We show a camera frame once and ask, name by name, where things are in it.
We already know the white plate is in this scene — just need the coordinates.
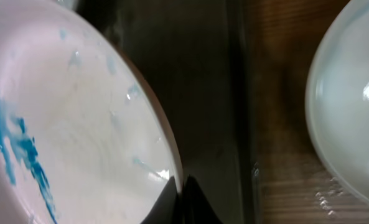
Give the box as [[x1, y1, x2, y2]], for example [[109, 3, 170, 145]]
[[0, 0, 183, 223], [305, 0, 369, 204]]

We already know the white plate top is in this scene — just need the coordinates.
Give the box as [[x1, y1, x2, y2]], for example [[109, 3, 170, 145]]
[[0, 0, 183, 223]]

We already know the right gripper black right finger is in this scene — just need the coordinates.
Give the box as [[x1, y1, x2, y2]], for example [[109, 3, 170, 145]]
[[182, 176, 222, 224]]

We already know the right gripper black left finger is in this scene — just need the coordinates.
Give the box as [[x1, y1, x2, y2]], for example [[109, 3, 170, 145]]
[[141, 177, 182, 224]]

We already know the white plate bottom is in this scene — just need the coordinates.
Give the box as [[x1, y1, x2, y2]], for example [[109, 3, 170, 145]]
[[305, 0, 369, 204]]

